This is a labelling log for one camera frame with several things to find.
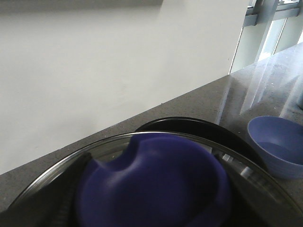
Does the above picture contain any grey metal window frame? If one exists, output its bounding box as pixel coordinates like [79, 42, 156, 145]
[229, 0, 303, 73]

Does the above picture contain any blue plastic bowl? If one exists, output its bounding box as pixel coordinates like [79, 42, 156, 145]
[246, 116, 303, 179]

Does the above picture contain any glass lid blue knob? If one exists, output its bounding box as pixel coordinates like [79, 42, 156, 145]
[9, 132, 303, 227]

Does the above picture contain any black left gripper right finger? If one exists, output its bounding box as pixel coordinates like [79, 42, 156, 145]
[215, 155, 294, 227]

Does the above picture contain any blue cooking pot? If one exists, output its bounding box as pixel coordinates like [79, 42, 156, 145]
[136, 116, 268, 171]

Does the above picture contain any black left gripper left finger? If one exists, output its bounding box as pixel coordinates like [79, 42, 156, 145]
[6, 153, 92, 227]

